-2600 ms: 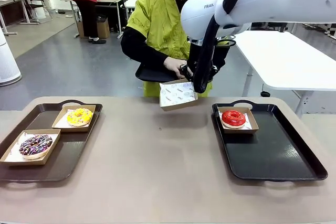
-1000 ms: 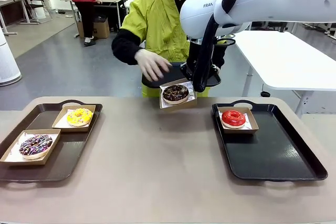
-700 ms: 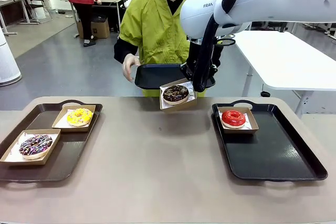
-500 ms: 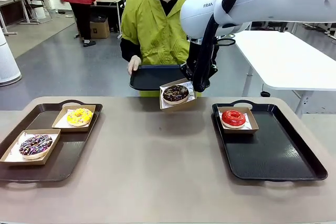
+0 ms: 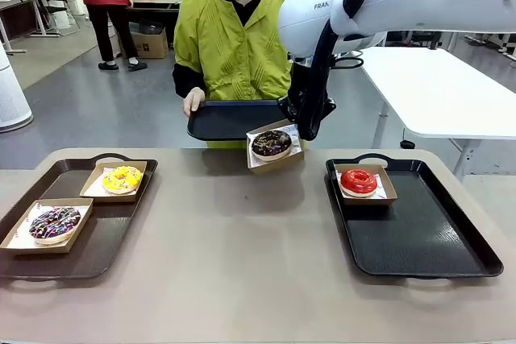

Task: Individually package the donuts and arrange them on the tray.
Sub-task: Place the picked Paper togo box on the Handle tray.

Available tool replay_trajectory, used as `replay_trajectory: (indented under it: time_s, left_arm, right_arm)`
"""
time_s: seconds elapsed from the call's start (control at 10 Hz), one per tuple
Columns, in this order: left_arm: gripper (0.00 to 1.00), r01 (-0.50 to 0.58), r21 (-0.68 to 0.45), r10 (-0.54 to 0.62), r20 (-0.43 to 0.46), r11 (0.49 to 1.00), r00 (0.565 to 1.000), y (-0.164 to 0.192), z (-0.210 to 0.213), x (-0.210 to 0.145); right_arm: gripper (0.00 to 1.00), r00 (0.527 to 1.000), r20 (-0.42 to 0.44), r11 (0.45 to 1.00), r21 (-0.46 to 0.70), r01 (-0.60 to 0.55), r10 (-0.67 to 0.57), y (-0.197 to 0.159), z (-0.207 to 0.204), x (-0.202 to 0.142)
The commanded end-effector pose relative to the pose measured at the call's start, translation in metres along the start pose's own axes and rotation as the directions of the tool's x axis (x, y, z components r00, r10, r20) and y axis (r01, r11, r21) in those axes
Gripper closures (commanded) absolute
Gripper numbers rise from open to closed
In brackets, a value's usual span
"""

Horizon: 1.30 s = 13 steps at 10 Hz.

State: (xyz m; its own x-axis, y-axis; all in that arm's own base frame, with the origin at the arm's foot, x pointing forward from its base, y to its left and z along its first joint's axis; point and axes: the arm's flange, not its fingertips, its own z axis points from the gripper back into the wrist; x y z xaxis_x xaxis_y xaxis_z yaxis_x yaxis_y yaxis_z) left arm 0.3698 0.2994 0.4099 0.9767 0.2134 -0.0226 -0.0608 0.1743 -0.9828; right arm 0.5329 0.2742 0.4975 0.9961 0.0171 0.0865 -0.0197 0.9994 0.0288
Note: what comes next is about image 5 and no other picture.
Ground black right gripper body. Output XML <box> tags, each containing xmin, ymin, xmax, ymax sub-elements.
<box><xmin>286</xmin><ymin>60</ymin><xmax>336</xmax><ymax>122</ymax></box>

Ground chocolate donut colourful sprinkles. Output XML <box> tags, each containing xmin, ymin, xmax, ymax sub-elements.
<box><xmin>251</xmin><ymin>130</ymin><xmax>293</xmax><ymax>161</ymax></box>

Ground brown cardboard box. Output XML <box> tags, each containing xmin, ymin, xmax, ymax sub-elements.
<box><xmin>245</xmin><ymin>118</ymin><xmax>306</xmax><ymax>176</ymax></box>
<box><xmin>335</xmin><ymin>164</ymin><xmax>398</xmax><ymax>206</ymax></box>
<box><xmin>0</xmin><ymin>197</ymin><xmax>95</xmax><ymax>256</ymax></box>
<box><xmin>78</xmin><ymin>160</ymin><xmax>148</xmax><ymax>205</ymax></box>

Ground dark serving tray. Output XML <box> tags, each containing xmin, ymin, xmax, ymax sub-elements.
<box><xmin>185</xmin><ymin>98</ymin><xmax>293</xmax><ymax>143</ymax></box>

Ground red glazed donut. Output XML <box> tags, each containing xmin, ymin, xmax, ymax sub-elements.
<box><xmin>339</xmin><ymin>168</ymin><xmax>379</xmax><ymax>199</ymax></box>

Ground yellow sprinkled donut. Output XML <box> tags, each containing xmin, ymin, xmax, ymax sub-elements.
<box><xmin>102</xmin><ymin>164</ymin><xmax>144</xmax><ymax>196</ymax></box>

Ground purple drizzled chocolate donut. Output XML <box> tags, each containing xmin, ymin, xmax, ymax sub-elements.
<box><xmin>28</xmin><ymin>205</ymin><xmax>82</xmax><ymax>246</ymax></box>

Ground person's right forearm black sleeve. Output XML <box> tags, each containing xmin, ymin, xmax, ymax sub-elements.
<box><xmin>172</xmin><ymin>62</ymin><xmax>207</xmax><ymax>99</ymax></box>

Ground black plastic tray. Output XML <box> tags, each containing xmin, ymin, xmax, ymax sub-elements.
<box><xmin>325</xmin><ymin>153</ymin><xmax>505</xmax><ymax>280</ymax></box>

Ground brown plastic tray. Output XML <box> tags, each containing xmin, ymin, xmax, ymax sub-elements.
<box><xmin>0</xmin><ymin>152</ymin><xmax>159</xmax><ymax>282</ymax></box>

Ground person's right hand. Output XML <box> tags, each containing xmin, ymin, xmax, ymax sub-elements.
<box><xmin>182</xmin><ymin>86</ymin><xmax>207</xmax><ymax>118</ymax></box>

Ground white printed paper liner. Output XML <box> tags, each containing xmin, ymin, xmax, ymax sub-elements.
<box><xmin>337</xmin><ymin>169</ymin><xmax>389</xmax><ymax>201</ymax></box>
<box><xmin>248</xmin><ymin>125</ymin><xmax>304</xmax><ymax>171</ymax></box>
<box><xmin>2</xmin><ymin>201</ymin><xmax>44</xmax><ymax>249</ymax></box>
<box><xmin>85</xmin><ymin>166</ymin><xmax>143</xmax><ymax>198</ymax></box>

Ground person in green jacket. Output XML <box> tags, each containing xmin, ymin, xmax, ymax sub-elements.
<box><xmin>173</xmin><ymin>0</ymin><xmax>300</xmax><ymax>150</ymax></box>

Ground large white table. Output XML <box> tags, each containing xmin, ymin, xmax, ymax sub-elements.
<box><xmin>357</xmin><ymin>46</ymin><xmax>516</xmax><ymax>179</ymax></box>

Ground brown cardboard carton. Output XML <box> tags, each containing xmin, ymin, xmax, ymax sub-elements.
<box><xmin>127</xmin><ymin>20</ymin><xmax>170</xmax><ymax>60</ymax></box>

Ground black mesh office chair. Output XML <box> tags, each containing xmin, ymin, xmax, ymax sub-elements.
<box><xmin>41</xmin><ymin>0</ymin><xmax>82</xmax><ymax>38</ymax></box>

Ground white cylindrical column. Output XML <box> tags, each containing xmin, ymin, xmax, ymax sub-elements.
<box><xmin>0</xmin><ymin>40</ymin><xmax>35</xmax><ymax>135</ymax></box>

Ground black cable sleeve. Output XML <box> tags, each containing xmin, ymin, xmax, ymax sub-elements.
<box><xmin>297</xmin><ymin>0</ymin><xmax>386</xmax><ymax>142</ymax></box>

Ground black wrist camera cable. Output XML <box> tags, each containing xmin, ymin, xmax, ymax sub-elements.
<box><xmin>333</xmin><ymin>49</ymin><xmax>364</xmax><ymax>70</ymax></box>

